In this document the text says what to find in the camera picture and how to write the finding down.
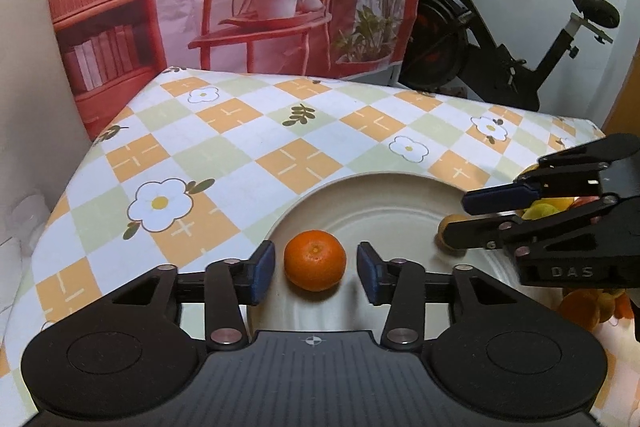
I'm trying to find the large yellow orange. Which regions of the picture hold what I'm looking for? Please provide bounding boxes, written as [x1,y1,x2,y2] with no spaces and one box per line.
[557,289,617,333]

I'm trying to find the beige round plate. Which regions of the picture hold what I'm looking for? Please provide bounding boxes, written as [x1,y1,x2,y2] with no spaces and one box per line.
[245,171,571,348]

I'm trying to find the small brown round fruit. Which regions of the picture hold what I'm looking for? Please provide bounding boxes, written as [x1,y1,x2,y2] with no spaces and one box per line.
[437,214,471,253]

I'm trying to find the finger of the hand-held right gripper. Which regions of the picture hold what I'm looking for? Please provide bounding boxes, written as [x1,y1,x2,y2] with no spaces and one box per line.
[461,142,608,215]
[442,196,623,258]

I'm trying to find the red apple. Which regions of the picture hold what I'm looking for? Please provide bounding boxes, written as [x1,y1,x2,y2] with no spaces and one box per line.
[614,293,637,322]

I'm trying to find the checked flower tablecloth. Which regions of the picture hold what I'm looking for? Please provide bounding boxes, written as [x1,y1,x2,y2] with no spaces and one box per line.
[0,67,640,427]

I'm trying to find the black exercise bike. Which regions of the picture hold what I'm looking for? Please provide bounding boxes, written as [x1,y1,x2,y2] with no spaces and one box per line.
[397,0,621,112]

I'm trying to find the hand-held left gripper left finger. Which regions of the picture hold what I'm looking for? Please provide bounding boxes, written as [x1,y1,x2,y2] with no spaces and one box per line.
[102,241,277,352]

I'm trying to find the orange mandarin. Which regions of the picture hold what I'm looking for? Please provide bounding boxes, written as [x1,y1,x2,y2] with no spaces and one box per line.
[283,229,347,293]

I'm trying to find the yellow lemon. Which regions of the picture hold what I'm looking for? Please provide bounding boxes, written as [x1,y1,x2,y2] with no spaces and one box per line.
[520,201,561,220]

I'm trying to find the white crumpled plastic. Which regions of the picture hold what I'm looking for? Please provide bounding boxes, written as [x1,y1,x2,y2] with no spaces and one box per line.
[0,194,51,313]

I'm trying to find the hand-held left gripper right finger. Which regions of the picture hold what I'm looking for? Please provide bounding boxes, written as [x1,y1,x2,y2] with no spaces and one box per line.
[356,241,526,352]

